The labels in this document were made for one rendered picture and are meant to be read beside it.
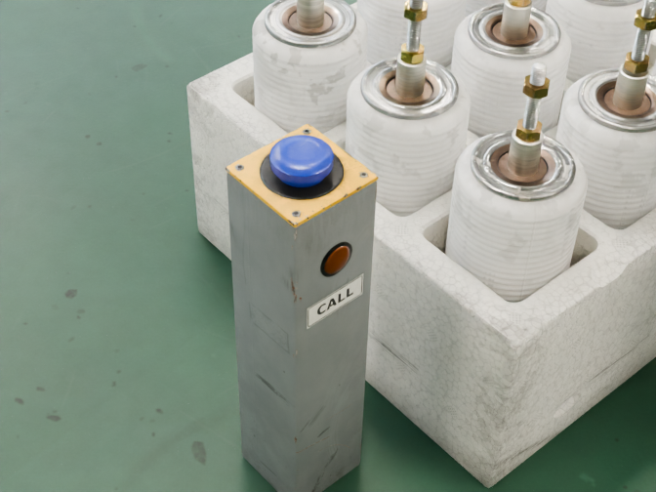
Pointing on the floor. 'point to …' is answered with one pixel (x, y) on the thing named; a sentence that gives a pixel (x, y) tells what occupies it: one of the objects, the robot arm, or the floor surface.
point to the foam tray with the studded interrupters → (462, 304)
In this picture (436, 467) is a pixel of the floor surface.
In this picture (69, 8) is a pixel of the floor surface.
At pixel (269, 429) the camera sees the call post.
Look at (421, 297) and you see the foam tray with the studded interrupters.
